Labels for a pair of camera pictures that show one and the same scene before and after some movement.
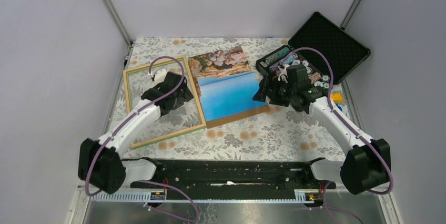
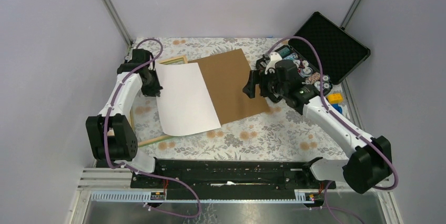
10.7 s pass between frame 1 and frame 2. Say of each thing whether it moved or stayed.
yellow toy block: stayed
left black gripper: moved
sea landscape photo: moved
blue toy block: stayed
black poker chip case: stayed
